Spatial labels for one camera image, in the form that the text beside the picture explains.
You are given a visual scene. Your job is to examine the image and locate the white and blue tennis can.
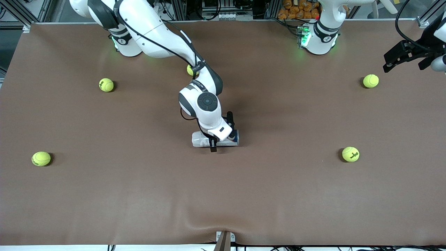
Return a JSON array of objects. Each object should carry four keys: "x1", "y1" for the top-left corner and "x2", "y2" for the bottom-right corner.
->
[{"x1": 192, "y1": 130, "x2": 239, "y2": 148}]

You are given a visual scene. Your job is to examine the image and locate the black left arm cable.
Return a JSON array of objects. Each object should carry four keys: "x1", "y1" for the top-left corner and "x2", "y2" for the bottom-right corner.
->
[{"x1": 395, "y1": 0, "x2": 429, "y2": 48}]

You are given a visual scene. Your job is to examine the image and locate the aluminium frame post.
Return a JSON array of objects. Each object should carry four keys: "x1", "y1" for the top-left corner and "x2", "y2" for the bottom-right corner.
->
[
  {"x1": 173, "y1": 0, "x2": 187, "y2": 21},
  {"x1": 266, "y1": 0, "x2": 279, "y2": 20}
]

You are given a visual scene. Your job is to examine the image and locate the metal clamp with brown bar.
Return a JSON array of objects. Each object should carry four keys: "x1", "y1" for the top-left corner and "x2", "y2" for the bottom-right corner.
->
[{"x1": 213, "y1": 231, "x2": 236, "y2": 251}]

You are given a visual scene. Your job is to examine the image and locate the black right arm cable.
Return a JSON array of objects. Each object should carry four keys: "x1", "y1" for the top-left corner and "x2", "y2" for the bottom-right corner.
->
[{"x1": 117, "y1": 0, "x2": 207, "y2": 121}]

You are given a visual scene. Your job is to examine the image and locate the white rounded background part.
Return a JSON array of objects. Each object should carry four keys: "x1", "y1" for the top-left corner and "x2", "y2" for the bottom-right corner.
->
[{"x1": 371, "y1": 0, "x2": 398, "y2": 20}]

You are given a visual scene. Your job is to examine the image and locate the orange snack bags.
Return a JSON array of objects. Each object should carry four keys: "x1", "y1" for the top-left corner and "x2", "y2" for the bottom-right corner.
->
[{"x1": 278, "y1": 0, "x2": 321, "y2": 20}]

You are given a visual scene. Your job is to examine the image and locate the diagonal aluminium frame bar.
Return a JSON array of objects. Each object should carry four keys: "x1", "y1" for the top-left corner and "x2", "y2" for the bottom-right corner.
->
[
  {"x1": 0, "y1": 0, "x2": 32, "y2": 32},
  {"x1": 416, "y1": 0, "x2": 446, "y2": 28}
]

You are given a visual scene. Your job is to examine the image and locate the small green-lit electronics box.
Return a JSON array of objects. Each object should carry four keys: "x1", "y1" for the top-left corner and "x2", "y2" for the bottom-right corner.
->
[{"x1": 297, "y1": 24, "x2": 311, "y2": 48}]

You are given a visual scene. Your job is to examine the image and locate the white connector block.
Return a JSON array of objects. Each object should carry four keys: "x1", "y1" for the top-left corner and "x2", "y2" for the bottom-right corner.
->
[{"x1": 202, "y1": 12, "x2": 253, "y2": 21}]

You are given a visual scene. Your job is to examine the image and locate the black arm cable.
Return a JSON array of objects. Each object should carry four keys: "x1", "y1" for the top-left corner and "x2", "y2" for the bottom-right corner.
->
[
  {"x1": 395, "y1": 0, "x2": 429, "y2": 48},
  {"x1": 117, "y1": 0, "x2": 207, "y2": 121}
]

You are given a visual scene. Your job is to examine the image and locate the brown table mat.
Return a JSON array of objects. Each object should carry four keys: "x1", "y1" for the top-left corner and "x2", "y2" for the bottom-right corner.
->
[{"x1": 0, "y1": 20, "x2": 446, "y2": 246}]

